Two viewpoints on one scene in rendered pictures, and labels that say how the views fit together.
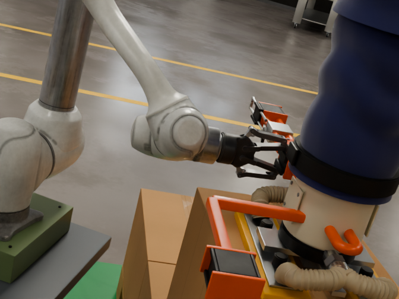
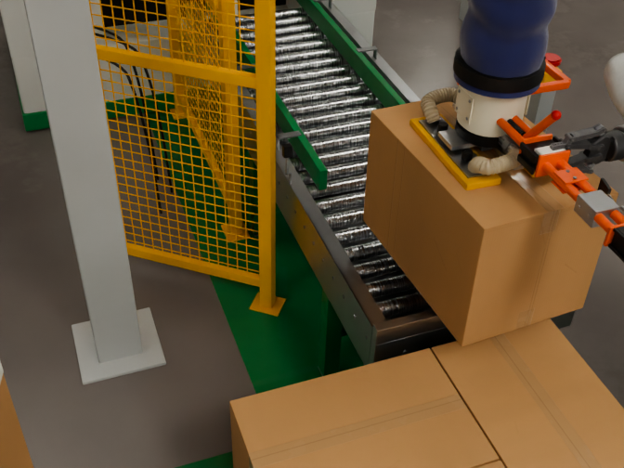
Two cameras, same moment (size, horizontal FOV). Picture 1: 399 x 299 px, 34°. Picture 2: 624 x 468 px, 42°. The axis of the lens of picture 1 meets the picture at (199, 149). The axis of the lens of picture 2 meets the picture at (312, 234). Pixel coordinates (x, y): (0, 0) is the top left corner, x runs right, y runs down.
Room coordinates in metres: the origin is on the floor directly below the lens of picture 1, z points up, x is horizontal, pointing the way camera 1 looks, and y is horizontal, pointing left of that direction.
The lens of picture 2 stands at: (3.02, -1.04, 2.27)
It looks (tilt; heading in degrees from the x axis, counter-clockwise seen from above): 40 degrees down; 171
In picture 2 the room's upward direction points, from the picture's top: 2 degrees clockwise
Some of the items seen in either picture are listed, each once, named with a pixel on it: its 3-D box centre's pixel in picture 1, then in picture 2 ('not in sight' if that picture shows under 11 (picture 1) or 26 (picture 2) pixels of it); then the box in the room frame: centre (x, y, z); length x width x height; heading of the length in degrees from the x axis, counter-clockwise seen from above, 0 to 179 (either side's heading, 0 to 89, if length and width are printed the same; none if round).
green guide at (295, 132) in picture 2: not in sight; (247, 75); (-0.05, -0.85, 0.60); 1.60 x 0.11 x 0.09; 12
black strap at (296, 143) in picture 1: (343, 163); (500, 64); (1.25, -0.29, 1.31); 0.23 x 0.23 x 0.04
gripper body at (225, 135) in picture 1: (236, 150); (603, 147); (1.48, -0.09, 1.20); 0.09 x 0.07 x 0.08; 102
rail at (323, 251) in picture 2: not in sight; (259, 142); (0.31, -0.83, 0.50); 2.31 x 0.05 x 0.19; 12
